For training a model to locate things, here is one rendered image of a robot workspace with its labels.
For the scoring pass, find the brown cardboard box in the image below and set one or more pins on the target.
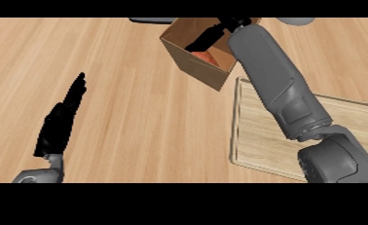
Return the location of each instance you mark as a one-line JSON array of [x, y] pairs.
[[202, 63]]

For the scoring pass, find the orange sweet potato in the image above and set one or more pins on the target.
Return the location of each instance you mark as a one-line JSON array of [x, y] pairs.
[[209, 57]]

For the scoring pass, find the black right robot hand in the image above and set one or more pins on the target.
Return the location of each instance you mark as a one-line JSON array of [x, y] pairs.
[[210, 37]]

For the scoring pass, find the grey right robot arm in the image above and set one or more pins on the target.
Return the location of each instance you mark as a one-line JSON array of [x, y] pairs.
[[287, 99]]

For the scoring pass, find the grey rounded object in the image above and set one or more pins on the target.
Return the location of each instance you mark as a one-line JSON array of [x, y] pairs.
[[298, 20]]

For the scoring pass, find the dark grey flat object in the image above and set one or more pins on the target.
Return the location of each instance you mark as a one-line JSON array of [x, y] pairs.
[[151, 20]]

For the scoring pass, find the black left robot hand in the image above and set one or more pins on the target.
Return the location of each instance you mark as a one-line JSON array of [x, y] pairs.
[[57, 128]]

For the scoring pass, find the pale wooden tray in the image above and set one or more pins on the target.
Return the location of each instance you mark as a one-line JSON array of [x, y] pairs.
[[261, 138]]

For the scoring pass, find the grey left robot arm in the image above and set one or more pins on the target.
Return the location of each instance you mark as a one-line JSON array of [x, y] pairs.
[[43, 172]]

